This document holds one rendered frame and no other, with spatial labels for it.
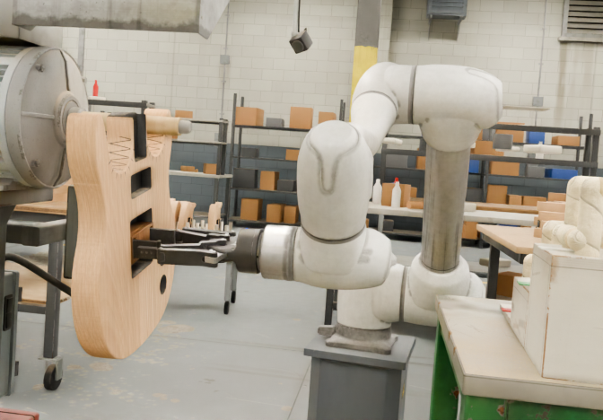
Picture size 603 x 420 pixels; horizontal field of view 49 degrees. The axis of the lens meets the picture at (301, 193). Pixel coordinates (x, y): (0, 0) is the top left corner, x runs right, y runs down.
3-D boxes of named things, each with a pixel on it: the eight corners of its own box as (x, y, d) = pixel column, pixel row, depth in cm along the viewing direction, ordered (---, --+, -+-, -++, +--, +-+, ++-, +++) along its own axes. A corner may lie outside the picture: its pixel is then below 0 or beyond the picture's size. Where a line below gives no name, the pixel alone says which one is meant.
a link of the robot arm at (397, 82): (348, 83, 143) (412, 86, 140) (361, 48, 157) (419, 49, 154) (350, 135, 151) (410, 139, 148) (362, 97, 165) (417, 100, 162)
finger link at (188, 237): (226, 236, 112) (231, 234, 113) (173, 226, 117) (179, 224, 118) (226, 258, 112) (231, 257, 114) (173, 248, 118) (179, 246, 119)
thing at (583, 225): (577, 256, 92) (583, 188, 91) (572, 253, 95) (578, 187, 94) (602, 258, 91) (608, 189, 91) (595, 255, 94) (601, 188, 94)
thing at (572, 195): (564, 249, 100) (570, 186, 99) (559, 246, 103) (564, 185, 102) (587, 250, 99) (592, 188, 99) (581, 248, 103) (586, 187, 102)
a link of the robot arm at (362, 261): (301, 255, 118) (300, 196, 110) (390, 262, 116) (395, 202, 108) (292, 300, 109) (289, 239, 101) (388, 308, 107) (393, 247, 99)
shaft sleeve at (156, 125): (76, 118, 117) (83, 108, 119) (82, 133, 119) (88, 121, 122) (176, 125, 115) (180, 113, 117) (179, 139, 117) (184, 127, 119)
